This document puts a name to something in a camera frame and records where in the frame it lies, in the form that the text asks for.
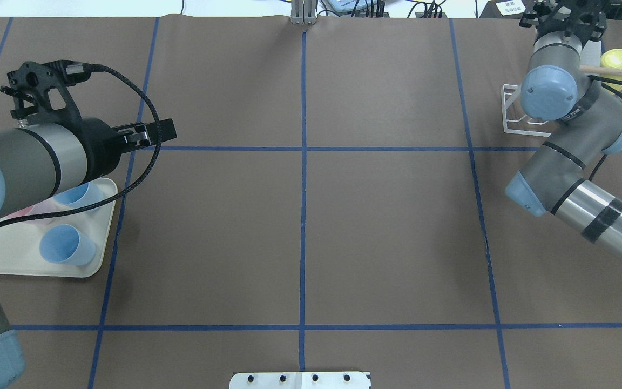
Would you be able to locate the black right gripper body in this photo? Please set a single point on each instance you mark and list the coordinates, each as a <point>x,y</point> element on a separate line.
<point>579,25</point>

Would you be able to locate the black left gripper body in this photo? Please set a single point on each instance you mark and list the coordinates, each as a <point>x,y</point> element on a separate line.
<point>96,143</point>

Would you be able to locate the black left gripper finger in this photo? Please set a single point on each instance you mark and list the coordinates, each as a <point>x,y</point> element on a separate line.
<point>161,131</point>

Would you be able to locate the yellow plastic cup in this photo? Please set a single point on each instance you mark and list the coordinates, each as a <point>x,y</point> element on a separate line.
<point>612,59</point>

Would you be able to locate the pale green plastic cup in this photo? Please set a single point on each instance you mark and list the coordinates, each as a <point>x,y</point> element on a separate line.
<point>591,54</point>

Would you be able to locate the pink plastic cup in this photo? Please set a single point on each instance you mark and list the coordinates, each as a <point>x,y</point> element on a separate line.
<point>47,206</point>

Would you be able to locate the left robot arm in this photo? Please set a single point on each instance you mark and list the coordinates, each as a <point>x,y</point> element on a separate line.
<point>27,177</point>

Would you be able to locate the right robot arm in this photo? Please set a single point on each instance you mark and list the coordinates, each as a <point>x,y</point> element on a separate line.
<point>588,118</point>

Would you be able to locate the blue cup near rack side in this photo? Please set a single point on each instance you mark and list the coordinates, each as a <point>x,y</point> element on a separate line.
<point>80,196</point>

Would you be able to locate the blue cup front row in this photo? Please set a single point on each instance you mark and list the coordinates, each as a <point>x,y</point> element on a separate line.
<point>65,244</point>

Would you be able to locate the black label box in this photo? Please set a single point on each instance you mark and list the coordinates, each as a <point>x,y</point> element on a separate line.
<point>504,9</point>

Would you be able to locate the cream plastic tray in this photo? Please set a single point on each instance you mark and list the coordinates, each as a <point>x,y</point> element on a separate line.
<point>19,245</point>

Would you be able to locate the white wire cup rack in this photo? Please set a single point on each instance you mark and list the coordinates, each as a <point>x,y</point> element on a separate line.
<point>517,122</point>

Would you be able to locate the aluminium frame post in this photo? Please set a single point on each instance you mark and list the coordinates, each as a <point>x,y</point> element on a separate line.
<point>303,12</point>

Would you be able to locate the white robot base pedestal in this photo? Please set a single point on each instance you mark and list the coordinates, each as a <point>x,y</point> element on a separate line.
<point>317,379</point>

